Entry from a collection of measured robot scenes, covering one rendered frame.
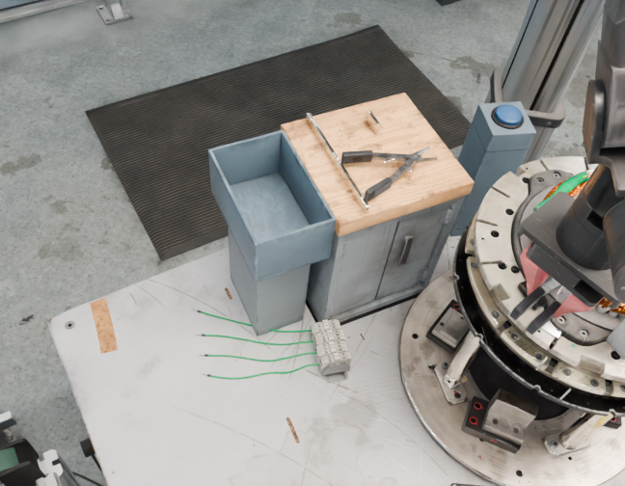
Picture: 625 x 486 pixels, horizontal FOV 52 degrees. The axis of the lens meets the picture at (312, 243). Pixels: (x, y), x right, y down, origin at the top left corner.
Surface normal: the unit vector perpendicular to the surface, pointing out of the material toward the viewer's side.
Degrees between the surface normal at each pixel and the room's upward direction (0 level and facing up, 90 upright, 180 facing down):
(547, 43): 90
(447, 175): 0
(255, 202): 0
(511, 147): 90
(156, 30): 0
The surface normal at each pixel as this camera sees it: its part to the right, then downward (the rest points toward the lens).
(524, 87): -0.13, 0.80
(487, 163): 0.17, 0.80
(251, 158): 0.42, 0.75
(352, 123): 0.07, -0.59
